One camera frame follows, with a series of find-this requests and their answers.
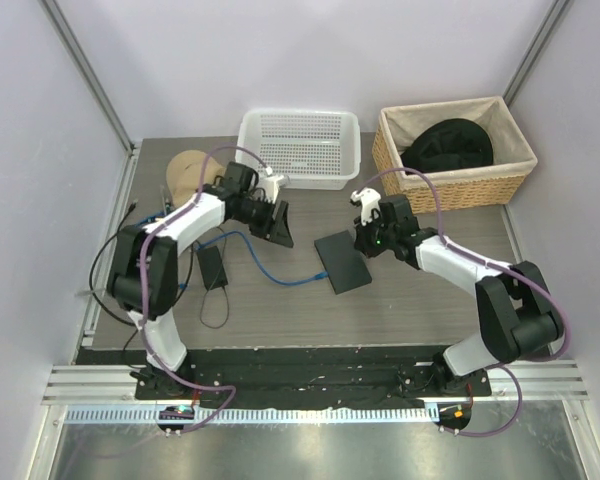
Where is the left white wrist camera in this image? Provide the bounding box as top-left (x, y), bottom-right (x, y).
top-left (257, 174), bottom-right (290, 204)

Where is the white plastic basket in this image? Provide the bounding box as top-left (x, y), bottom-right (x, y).
top-left (235, 108), bottom-right (361, 190)

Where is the black power adapter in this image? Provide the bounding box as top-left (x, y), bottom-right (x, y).
top-left (197, 246), bottom-right (228, 291)

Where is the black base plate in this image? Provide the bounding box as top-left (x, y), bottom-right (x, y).
top-left (131, 345), bottom-right (492, 409)

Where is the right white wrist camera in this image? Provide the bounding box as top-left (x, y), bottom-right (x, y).
top-left (350, 187), bottom-right (381, 226)

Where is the aluminium rail frame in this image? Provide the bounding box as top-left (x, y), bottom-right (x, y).
top-left (42, 360), bottom-right (589, 430)

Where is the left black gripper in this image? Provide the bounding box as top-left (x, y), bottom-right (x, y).
top-left (233, 196), bottom-right (294, 248)

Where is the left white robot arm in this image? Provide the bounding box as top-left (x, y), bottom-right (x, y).
top-left (106, 159), bottom-right (294, 399)

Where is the black cap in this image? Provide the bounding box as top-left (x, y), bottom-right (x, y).
top-left (400, 118), bottom-right (494, 173)

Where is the black network switch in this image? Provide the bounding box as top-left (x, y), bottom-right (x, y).
top-left (314, 230), bottom-right (372, 295)

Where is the wicker basket with liner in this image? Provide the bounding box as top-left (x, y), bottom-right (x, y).
top-left (372, 96), bottom-right (538, 210)

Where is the beige cap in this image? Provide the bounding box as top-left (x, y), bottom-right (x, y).
top-left (166, 150), bottom-right (206, 208)

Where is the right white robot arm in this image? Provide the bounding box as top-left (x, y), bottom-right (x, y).
top-left (350, 188), bottom-right (566, 395)

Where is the black braided ethernet cable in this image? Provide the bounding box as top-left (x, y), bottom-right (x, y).
top-left (89, 199), bottom-right (181, 369)

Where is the grey ethernet cable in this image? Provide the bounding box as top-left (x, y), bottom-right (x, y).
top-left (76, 184), bottom-right (171, 299)

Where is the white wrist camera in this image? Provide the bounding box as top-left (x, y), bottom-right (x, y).
top-left (257, 174), bottom-right (290, 204)
top-left (350, 187), bottom-right (381, 226)

